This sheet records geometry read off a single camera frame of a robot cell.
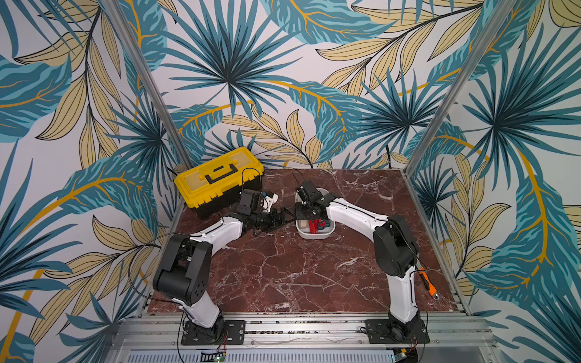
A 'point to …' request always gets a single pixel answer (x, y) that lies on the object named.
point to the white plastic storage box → (302, 225)
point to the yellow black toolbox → (215, 185)
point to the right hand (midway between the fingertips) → (299, 211)
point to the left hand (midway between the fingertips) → (289, 223)
